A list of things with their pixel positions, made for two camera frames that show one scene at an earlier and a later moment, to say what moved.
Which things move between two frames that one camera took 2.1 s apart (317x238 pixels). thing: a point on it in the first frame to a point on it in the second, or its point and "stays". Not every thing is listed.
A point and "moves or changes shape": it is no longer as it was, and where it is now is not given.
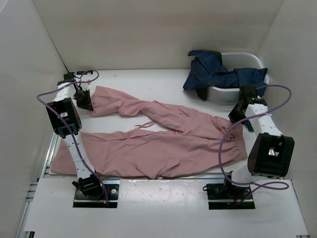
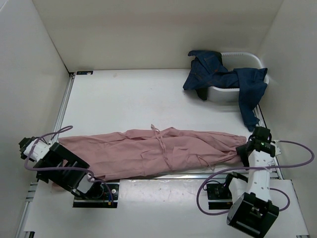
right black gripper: (232, 115) to (240, 150)
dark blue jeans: (207, 71) stays
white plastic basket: (234, 60) stays
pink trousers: (177, 140) moves or changes shape
